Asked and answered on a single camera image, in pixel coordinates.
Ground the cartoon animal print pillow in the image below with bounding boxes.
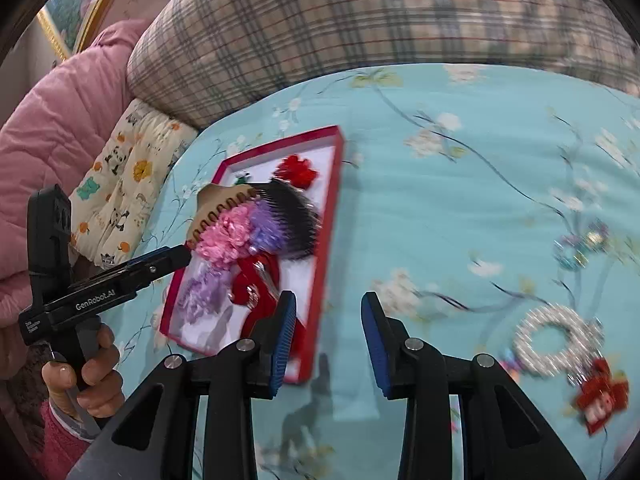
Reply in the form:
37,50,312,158
67,98,199,268

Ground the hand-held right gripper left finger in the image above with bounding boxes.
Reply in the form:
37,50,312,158
65,290,297,480

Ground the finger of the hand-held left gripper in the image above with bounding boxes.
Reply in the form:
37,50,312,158
89,244,194,292
79,245,174,284

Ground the small red sequin bow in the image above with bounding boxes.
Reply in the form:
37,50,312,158
572,359,631,435

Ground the colourful bead string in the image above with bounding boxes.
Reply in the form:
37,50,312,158
499,349,527,377

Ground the teal crystal hair clip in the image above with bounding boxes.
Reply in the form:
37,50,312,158
552,219,612,269

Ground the red flower hair tie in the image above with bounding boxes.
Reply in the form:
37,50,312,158
272,154,319,189

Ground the plaid grey pillow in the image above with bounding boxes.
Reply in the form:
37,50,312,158
127,0,640,132

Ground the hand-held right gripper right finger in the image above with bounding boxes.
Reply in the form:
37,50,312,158
360,290,586,480

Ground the beige hair claw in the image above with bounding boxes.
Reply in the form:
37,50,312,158
185,183,259,251

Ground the person's left hand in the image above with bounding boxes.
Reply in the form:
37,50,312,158
40,322,126,422

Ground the red rimmed white tray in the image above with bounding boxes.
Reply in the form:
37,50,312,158
159,125,346,385

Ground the purple flower hair clip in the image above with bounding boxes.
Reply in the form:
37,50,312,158
247,199,286,254

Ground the person's left forearm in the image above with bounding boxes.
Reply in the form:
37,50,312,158
39,399,107,480

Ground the gold framed picture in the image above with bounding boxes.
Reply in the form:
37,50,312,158
37,0,142,62

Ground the large red velvet bow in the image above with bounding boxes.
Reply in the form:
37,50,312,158
229,252,309,357

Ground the silver rhinestone hair clip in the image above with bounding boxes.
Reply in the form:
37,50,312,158
247,259,281,309

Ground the purple ruffled scrunchie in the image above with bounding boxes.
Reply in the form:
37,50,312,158
179,264,226,319

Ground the black hair comb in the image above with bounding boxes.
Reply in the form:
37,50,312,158
254,179,321,261

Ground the white pearl bracelet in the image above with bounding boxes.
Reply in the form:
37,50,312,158
513,304,604,379

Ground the pink quilted blanket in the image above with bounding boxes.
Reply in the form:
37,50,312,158
0,19,152,382

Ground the pink flower hair clip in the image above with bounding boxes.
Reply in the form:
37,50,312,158
197,204,256,269

